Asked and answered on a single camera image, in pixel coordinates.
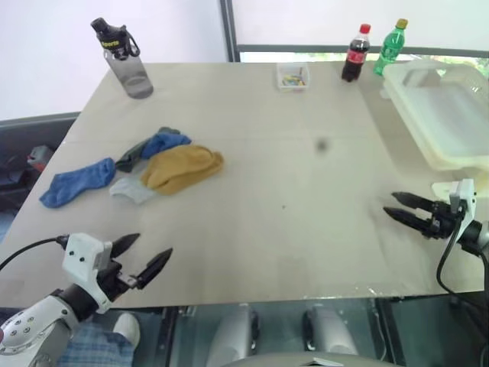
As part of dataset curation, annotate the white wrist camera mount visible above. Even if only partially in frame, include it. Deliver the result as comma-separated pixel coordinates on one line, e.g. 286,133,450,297
62,232,114,315
448,178,478,241

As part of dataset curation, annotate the dark grey window post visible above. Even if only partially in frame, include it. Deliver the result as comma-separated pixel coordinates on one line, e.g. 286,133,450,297
219,0,241,64

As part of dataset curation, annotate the plaid trouser leg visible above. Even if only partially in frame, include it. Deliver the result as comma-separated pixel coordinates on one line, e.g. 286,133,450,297
55,323,135,367

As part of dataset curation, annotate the white shoe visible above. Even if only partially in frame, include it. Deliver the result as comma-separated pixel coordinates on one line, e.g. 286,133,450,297
113,312,142,349

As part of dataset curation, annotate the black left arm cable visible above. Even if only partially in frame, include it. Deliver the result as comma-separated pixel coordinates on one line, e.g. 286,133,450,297
0,235,70,271

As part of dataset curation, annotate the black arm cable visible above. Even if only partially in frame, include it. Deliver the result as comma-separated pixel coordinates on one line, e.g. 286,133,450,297
0,235,70,271
436,212,489,296

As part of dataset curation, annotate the blue sock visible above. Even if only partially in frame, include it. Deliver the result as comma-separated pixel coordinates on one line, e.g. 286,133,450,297
38,157,117,209
141,132,193,160

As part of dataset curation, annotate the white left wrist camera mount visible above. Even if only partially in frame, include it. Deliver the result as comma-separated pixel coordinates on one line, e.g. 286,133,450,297
62,232,114,315

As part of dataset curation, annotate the dark green sock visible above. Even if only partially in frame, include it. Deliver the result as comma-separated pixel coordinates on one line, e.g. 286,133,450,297
114,126,181,174

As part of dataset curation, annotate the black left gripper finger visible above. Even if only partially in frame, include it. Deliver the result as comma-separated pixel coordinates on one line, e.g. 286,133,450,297
135,247,174,291
111,232,141,258

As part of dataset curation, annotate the light grey sock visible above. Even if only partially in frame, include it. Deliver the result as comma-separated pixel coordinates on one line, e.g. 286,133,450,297
108,177,158,205

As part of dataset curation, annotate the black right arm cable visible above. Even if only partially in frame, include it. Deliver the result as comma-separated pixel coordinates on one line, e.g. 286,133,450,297
436,212,489,296

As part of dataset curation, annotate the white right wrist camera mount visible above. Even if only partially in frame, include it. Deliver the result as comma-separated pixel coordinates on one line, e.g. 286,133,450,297
448,178,478,241

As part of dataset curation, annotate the silver rounded robot leg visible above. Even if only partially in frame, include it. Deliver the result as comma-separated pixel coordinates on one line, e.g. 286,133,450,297
205,304,261,361

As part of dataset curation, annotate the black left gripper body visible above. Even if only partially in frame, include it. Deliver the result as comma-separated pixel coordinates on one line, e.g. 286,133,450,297
96,258,140,304

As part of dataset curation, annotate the white plastic bin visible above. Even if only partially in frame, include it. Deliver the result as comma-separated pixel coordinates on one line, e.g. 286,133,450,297
381,60,489,172

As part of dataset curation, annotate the mustard yellow sock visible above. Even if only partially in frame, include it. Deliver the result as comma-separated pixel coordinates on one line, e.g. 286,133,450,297
139,167,217,197
146,144,225,181

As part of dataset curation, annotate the green yellow-capped soda bottle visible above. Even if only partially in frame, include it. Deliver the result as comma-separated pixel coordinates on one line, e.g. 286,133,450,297
372,18,410,76

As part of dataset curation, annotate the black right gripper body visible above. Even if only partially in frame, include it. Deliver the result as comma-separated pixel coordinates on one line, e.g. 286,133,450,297
421,200,460,240

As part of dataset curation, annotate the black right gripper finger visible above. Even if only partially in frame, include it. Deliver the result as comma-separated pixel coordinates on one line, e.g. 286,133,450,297
382,206,431,235
390,191,437,211

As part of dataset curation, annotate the red-capped cola bottle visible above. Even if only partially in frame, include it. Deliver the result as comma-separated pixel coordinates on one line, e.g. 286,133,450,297
340,23,373,83

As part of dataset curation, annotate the grey black-capped sports bottle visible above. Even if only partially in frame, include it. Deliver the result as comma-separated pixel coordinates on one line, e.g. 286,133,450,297
90,17,155,100

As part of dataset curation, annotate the small clear plastic box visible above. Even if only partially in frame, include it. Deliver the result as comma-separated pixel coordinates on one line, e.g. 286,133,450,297
275,62,311,93

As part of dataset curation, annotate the white plastic piece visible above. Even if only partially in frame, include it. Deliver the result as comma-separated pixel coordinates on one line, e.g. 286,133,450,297
431,180,459,200

